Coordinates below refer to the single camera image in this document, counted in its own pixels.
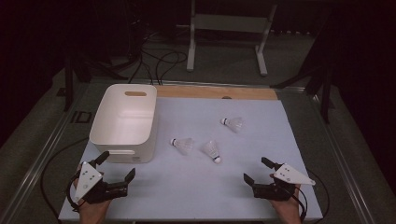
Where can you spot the pale blue table mat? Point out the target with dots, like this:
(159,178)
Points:
(199,186)

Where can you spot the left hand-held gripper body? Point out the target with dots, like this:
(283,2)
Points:
(88,180)

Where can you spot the white shuttlecock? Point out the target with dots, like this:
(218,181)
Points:
(183,145)
(211,150)
(234,123)

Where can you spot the person's right hand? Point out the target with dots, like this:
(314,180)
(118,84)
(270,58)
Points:
(288,211)

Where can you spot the white plastic bin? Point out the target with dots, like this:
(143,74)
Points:
(124,118)

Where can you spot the white metal stand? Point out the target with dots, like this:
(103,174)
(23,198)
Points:
(230,23)

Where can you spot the person's left hand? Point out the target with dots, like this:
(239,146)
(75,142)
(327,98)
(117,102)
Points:
(93,214)

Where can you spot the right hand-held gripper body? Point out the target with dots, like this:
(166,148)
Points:
(289,175)

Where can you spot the aluminium floor rail frame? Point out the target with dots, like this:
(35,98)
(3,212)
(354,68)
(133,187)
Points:
(40,160)

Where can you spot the black tripod stand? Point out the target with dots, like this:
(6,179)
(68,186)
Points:
(326,102)
(68,90)

